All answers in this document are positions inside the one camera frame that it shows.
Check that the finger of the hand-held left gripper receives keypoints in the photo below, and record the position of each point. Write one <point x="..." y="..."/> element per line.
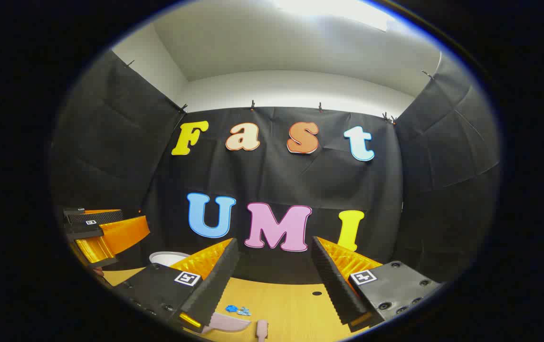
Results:
<point x="98" y="217"/>
<point x="119" y="235"/>

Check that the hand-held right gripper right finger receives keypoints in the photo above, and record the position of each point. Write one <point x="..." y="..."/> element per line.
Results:
<point x="336" y="285"/>

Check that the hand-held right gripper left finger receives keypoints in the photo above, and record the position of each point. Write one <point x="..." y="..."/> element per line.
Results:
<point x="214" y="285"/>

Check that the bright blue paper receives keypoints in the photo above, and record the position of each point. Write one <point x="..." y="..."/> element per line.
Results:
<point x="231" y="308"/>

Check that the pale blue paper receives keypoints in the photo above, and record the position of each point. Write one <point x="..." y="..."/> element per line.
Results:
<point x="244" y="311"/>

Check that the small pink dustpan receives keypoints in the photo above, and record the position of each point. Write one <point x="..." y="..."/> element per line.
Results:
<point x="229" y="323"/>

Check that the white garbage bin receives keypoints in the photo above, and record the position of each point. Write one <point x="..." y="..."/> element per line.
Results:
<point x="167" y="260"/>

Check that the small pink broom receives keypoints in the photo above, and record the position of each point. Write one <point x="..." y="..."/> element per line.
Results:
<point x="262" y="330"/>

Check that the wooden desktop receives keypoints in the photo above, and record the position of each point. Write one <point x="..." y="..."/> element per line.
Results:
<point x="291" y="299"/>

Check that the row of black cloth clips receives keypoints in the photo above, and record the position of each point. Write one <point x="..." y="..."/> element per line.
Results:
<point x="252" y="105"/>

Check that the ceiling light panel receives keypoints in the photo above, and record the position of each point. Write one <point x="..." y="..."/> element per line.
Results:
<point x="333" y="12"/>

